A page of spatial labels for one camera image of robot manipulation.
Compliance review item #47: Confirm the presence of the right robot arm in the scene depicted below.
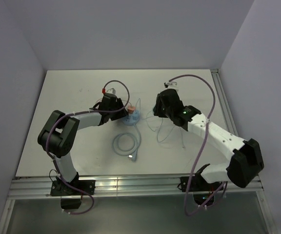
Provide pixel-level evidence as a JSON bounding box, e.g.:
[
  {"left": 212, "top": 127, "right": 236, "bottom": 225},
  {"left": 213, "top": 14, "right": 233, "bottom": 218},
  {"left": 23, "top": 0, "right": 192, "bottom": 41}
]
[{"left": 153, "top": 89, "right": 264, "bottom": 190}]

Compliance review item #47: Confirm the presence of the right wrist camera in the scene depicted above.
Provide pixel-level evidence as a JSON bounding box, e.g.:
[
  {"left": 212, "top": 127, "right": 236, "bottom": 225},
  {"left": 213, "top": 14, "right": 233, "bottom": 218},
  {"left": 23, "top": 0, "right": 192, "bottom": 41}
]
[{"left": 164, "top": 81, "right": 179, "bottom": 92}]

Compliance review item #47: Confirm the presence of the orange pink charger plug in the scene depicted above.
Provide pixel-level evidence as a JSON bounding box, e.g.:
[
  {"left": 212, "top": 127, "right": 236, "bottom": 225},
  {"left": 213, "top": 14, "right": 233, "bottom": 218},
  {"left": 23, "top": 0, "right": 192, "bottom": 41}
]
[{"left": 127, "top": 105, "right": 136, "bottom": 115}]

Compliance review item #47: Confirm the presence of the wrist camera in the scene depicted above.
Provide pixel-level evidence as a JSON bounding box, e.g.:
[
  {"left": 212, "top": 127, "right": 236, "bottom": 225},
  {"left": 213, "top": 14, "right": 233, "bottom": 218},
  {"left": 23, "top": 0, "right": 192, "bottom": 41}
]
[
  {"left": 102, "top": 88, "right": 116, "bottom": 95},
  {"left": 164, "top": 81, "right": 179, "bottom": 92}
]

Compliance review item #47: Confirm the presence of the aluminium rail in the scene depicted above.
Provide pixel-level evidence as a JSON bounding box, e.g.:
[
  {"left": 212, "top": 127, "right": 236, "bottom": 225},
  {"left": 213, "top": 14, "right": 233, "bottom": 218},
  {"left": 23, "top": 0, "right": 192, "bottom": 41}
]
[
  {"left": 210, "top": 69, "right": 238, "bottom": 136},
  {"left": 7, "top": 170, "right": 264, "bottom": 199}
]

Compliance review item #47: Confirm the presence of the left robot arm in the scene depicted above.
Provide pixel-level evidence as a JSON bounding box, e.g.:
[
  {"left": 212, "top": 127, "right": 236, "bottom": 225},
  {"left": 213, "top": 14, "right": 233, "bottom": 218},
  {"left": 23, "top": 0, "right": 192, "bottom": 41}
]
[{"left": 38, "top": 93, "right": 127, "bottom": 195}]

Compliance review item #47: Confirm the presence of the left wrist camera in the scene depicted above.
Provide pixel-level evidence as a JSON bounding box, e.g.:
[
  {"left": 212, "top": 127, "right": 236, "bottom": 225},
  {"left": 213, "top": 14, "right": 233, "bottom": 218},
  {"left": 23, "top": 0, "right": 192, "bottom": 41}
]
[{"left": 102, "top": 88, "right": 116, "bottom": 95}]

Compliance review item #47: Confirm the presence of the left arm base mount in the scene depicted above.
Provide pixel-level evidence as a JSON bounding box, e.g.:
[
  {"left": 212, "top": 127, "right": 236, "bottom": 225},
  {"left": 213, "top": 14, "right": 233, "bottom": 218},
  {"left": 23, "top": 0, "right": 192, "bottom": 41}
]
[{"left": 49, "top": 170, "right": 96, "bottom": 215}]

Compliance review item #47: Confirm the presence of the round blue power strip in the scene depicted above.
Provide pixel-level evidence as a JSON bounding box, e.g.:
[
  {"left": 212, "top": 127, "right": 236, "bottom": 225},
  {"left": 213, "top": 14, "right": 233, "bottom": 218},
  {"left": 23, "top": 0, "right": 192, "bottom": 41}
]
[{"left": 121, "top": 110, "right": 140, "bottom": 126}]

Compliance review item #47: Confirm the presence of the right side aluminium rail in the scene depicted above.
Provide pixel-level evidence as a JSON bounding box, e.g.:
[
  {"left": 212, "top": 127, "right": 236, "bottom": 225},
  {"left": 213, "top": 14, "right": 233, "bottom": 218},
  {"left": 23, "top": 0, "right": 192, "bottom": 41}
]
[{"left": 210, "top": 69, "right": 238, "bottom": 136}]

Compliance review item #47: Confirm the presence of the front aluminium rail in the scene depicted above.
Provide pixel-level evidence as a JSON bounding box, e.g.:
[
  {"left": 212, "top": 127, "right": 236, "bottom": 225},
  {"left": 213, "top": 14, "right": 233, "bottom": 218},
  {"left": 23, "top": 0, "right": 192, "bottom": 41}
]
[{"left": 7, "top": 170, "right": 264, "bottom": 199}]

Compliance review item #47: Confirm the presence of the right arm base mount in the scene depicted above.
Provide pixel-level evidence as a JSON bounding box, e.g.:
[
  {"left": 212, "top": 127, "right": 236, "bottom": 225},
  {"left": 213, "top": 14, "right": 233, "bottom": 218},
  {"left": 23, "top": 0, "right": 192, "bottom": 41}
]
[{"left": 177, "top": 176, "right": 223, "bottom": 206}]

